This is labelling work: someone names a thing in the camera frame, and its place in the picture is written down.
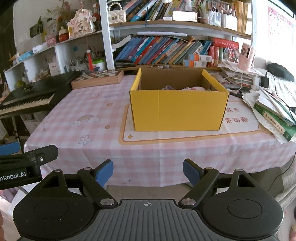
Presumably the pink plush pig toy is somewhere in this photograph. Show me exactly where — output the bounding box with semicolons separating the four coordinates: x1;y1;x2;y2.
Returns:
183;86;206;91

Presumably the grey plush mouse toy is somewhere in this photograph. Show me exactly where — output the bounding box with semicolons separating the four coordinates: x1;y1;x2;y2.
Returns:
162;85;175;90

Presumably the pink checkered tablecloth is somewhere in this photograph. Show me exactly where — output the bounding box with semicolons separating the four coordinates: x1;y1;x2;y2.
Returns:
25;76;295;187

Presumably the black Yamaha keyboard piano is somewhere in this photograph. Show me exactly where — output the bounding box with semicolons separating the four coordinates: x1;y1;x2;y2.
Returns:
1;71;82;118

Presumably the yellow cardboard box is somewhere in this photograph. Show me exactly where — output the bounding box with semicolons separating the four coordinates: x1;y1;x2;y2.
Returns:
129;68;229;132

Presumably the green thick dictionary book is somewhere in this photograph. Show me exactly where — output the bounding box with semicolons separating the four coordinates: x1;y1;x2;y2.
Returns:
254;103;295;142

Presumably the wooden chess board box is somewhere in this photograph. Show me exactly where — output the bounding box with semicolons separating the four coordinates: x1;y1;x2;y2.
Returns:
71;70;124;89

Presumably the white pen holder cup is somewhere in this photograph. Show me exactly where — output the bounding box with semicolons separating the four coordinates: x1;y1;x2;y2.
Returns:
71;63;88;71

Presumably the green lid white jar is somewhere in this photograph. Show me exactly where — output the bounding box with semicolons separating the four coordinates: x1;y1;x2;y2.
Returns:
92;58;106;72

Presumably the black charger plug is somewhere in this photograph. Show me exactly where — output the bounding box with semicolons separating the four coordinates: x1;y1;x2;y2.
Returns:
260;76;269;89

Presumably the red white ornament stick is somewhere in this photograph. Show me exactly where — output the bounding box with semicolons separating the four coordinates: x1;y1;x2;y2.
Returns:
86;49;93;71

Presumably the black stapler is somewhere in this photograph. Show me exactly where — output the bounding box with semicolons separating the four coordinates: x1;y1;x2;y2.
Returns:
114;60;135;69

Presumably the orange white small box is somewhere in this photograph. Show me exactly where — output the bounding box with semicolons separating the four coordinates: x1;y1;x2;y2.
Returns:
188;54;212;62

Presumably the pink phone holder box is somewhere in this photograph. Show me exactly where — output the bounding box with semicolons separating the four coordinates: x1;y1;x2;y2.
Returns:
238;43;254;71

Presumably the black computer mouse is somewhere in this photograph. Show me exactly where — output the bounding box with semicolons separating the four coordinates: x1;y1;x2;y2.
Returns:
266;63;295;82

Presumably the pink floral fabric doll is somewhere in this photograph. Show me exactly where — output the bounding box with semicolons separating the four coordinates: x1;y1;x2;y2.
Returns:
67;9;96;39

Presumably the white wooden bookshelf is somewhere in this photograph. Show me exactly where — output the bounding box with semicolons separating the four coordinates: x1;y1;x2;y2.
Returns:
4;1;252;91

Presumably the white quilted handbag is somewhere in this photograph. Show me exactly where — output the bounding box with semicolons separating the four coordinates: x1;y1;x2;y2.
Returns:
108;1;126;24

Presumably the keyboard stand black frame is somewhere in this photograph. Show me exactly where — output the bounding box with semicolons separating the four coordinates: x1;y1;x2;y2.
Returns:
11;116;27;153

